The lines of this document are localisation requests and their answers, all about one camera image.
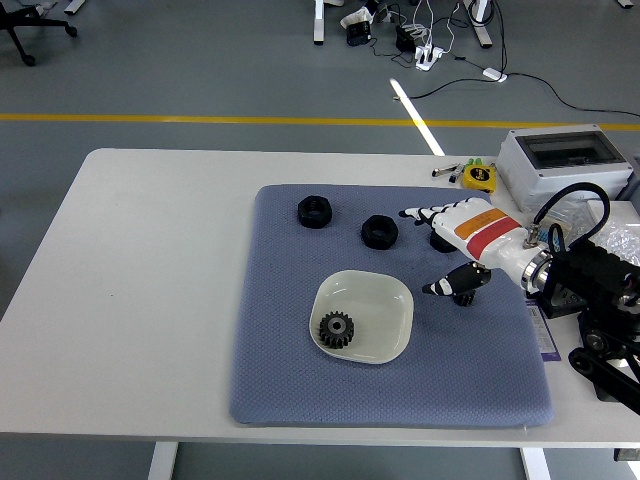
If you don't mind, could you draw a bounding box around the small black hex nut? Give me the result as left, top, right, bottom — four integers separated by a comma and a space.
429, 233, 459, 255

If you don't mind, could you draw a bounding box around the yellow tape measure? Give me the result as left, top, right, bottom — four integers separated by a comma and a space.
460, 163, 497, 194

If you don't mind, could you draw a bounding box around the white table leg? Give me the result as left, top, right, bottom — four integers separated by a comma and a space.
147, 442, 179, 480
519, 446, 551, 480

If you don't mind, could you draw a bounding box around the black office chair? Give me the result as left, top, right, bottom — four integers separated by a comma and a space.
0, 0, 79, 68

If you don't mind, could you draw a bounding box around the white desk leg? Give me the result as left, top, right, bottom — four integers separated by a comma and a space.
462, 0, 495, 50
312, 0, 326, 46

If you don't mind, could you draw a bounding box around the grey electrical enclosure box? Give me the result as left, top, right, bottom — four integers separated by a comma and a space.
495, 124, 636, 214

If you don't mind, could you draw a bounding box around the black device box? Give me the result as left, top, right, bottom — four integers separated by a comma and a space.
344, 22, 372, 47

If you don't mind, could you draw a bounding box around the white square dish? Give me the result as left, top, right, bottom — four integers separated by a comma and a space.
308, 269, 415, 366

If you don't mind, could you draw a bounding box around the clear bag of small parts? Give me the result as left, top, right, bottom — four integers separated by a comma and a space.
584, 219, 640, 266

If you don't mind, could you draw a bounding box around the white crumpled cloth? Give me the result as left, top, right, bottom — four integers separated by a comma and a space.
341, 10, 375, 29

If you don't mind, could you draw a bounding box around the large black gear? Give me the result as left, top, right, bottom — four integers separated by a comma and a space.
318, 310, 357, 350

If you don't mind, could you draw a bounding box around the white power strip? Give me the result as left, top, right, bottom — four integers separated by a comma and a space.
414, 44, 446, 71

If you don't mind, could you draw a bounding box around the flat white box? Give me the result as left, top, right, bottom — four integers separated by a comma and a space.
585, 198, 640, 226

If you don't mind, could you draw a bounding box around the purple and white card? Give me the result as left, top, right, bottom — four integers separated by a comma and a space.
524, 302, 564, 364

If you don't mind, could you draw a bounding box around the black floor cable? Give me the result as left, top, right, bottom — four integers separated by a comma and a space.
394, 72, 640, 120

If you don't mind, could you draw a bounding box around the black charger block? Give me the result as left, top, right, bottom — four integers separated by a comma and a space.
394, 24, 417, 52

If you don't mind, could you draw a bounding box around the blue-grey textured mat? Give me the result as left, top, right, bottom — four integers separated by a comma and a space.
228, 183, 555, 427

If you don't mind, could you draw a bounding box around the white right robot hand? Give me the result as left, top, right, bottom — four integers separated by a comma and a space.
398, 196, 539, 301

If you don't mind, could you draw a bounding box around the large black hex nut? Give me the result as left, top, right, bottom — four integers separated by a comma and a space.
296, 195, 333, 229
361, 214, 400, 250

